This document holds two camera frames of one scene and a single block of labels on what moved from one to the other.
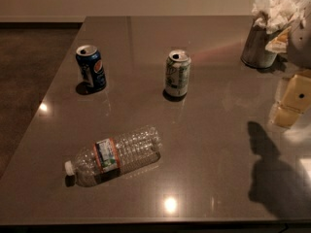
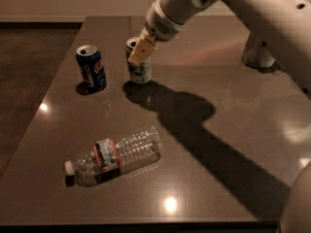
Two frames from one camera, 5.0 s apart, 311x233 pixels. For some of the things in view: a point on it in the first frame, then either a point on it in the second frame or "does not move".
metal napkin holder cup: [255, 53] does not move
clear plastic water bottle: [114, 156] does not move
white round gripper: [300, 46] to [159, 26]
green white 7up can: [177, 73] to [137, 74]
